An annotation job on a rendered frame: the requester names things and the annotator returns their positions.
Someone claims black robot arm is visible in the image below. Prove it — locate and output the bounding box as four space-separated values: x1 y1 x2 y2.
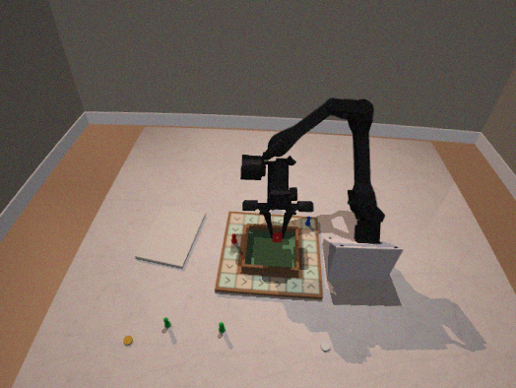
240 97 385 244

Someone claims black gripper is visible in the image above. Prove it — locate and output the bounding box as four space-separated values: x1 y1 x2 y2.
242 179 314 239

